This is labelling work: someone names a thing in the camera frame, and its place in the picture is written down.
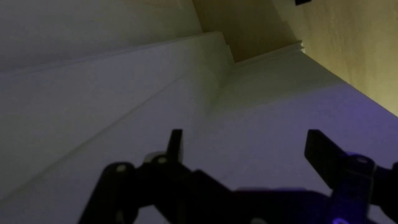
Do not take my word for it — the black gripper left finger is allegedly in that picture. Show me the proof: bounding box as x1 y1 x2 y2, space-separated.
79 129 234 224

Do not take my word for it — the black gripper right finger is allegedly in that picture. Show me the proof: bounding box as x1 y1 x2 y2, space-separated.
304 129 398 224

